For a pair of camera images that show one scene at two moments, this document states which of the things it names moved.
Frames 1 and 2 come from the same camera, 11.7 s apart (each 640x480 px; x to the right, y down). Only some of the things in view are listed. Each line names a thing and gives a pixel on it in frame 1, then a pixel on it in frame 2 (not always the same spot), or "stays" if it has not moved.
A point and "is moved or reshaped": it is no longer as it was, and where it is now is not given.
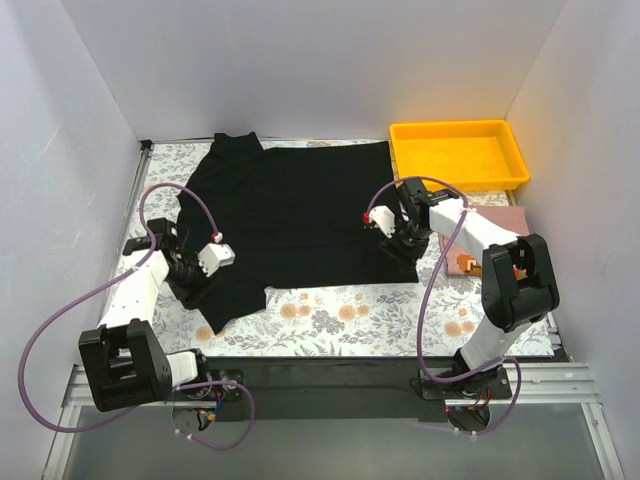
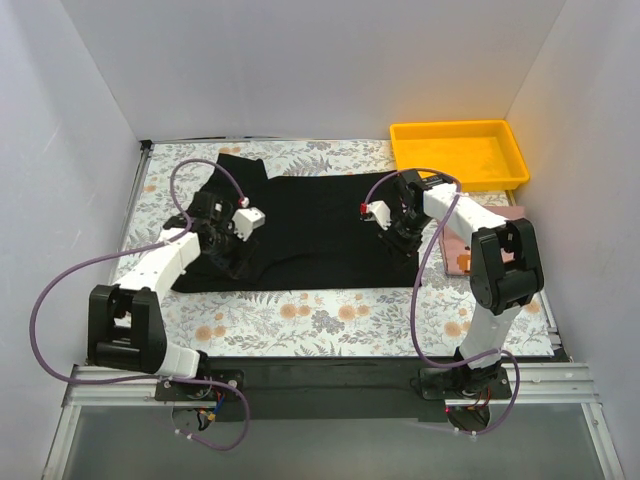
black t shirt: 290,217 is moved or reshaped
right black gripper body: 401,250 stays
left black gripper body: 195,288 → 236,251
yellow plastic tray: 457,155 stays
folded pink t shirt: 464,260 stays
